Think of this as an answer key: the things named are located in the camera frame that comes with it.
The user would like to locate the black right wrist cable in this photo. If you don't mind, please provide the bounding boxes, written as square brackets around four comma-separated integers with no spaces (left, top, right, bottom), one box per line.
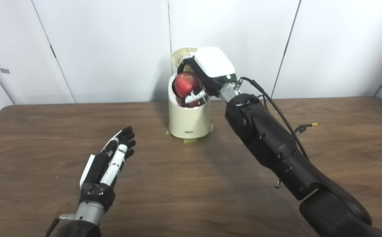
[236,77,318,159]

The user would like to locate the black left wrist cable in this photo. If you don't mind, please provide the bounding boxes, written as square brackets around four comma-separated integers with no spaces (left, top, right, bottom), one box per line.
[45,214,77,237]

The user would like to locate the cream-colored bin body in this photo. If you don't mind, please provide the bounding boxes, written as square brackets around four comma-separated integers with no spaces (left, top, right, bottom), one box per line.
[168,73,212,139]

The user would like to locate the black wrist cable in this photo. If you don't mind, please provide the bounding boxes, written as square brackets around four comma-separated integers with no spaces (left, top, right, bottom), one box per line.
[45,214,77,237]
[236,77,318,159]

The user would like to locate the cream round bin lid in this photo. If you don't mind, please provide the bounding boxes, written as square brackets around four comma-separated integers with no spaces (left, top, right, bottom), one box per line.
[172,47,199,74]

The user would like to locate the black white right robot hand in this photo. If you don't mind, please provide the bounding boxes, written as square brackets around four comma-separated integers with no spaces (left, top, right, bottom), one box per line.
[177,47,241,108]

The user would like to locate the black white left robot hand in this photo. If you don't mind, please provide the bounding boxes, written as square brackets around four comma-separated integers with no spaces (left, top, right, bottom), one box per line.
[79,126,136,213]

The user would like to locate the red apple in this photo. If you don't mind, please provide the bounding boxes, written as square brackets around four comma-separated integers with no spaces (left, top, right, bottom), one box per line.
[175,72,202,108]

